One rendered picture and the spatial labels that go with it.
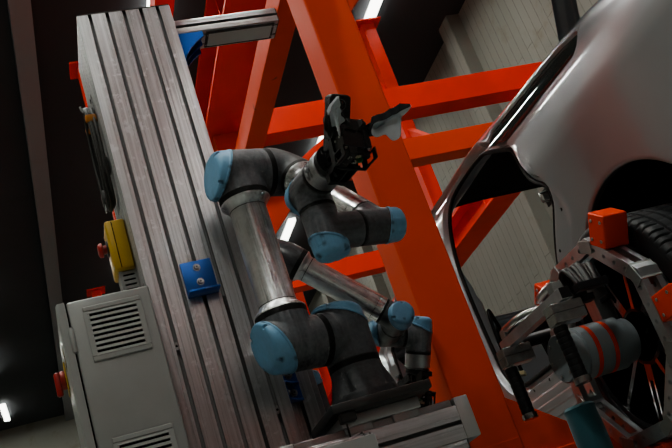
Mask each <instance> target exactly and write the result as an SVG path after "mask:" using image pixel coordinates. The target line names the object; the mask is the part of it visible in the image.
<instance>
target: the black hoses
mask: <svg viewBox="0 0 672 448"><path fill-rule="evenodd" d="M558 278H559V280H560V282H561V283H562V284H563V286H568V287H569V289H570V291H571V293H572V294H573V295H574V298H576V297H581V299H582V302H583V304H585V303H589V302H592V301H593V300H594V299H595V296H594V294H593V292H589V293H587V290H590V289H594V288H598V287H602V286H605V285H606V284H608V283H609V282H610V281H609V278H608V276H607V275H603V276H599V277H598V274H597V272H596V270H595V267H594V265H593V264H592V262H590V261H586V262H585V263H580V262H575V263H573V264H572V265H571V266H569V268H568V267H566V268H564V269H562V270H560V272H559V275H558ZM611 298H612V294H611V293H608V294H606V295H604V296H603V297H602V298H601V299H600V302H601V303H605V302H607V301H608V300H609V299H611Z"/></svg>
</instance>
